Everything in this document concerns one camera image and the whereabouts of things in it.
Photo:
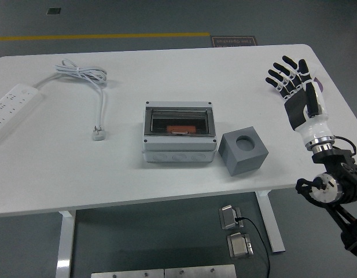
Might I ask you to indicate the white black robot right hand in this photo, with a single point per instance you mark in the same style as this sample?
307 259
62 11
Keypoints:
296 107

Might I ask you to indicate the grey junction box clear lid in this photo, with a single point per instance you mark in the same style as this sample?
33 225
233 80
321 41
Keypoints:
178 144

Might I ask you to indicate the purple plastic tray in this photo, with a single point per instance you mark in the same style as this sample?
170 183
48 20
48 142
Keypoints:
320 84

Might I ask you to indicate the metal base plate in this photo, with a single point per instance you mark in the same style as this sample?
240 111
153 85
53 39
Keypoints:
200 272
126 274

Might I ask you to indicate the white power strip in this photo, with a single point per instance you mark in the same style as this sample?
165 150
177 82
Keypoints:
13 104

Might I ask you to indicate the grey cube holder block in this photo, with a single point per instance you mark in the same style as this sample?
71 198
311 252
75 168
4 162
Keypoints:
239 165

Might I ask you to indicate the dark floor sign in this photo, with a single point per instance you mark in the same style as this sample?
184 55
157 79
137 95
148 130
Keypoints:
233 42

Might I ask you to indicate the metal floor pedal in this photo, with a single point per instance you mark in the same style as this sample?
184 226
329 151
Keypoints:
239 246
228 217

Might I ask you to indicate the orange cylindrical battery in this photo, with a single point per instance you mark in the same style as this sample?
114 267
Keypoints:
179 128

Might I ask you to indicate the dark floor hatch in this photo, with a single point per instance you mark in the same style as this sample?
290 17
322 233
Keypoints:
53 11

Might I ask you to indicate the white table leg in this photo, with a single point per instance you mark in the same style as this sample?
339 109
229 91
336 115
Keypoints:
64 246
272 226

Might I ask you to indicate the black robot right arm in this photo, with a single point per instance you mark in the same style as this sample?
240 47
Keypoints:
337 173

